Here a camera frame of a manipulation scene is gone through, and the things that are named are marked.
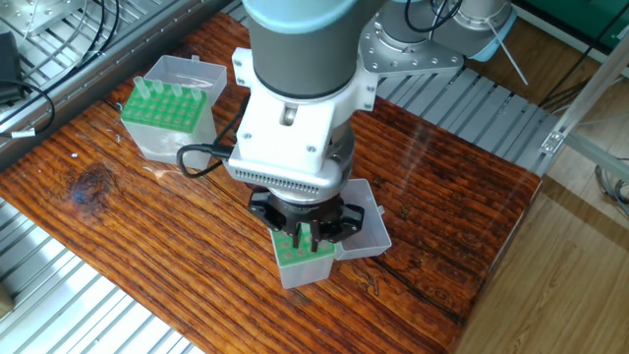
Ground clear pipette box green rack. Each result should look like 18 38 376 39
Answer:
270 179 392 288
121 56 229 173

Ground aluminium frame profile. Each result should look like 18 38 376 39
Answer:
539 54 629 198

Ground silver robot base mount plate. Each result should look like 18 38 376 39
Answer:
356 18 465 76

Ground black gripper cable bundle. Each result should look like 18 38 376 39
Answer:
177 93 249 180

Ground thin white plastic strip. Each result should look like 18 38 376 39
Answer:
488 12 532 88

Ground black cables on frame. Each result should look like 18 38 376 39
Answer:
0 0 129 139

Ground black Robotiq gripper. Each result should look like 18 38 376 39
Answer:
246 187 367 255

